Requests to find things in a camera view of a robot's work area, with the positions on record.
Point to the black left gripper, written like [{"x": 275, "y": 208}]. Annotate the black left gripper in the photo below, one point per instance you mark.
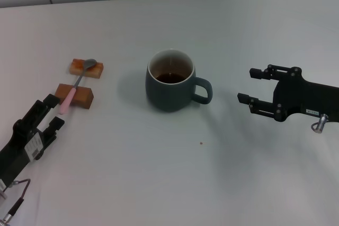
[{"x": 16, "y": 154}]

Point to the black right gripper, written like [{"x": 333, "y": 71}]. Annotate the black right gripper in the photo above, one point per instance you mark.
[{"x": 304, "y": 96}]

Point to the grey ceramic mug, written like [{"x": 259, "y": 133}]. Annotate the grey ceramic mug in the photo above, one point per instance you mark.
[{"x": 164, "y": 96}]

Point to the dark brown arched wooden block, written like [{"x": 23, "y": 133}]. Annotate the dark brown arched wooden block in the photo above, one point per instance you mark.
[{"x": 82, "y": 96}]

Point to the orange wooden block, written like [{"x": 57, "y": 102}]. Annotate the orange wooden block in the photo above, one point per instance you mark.
[{"x": 94, "y": 72}]

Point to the dark coffee liquid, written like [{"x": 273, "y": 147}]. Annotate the dark coffee liquid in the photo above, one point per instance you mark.
[{"x": 169, "y": 79}]

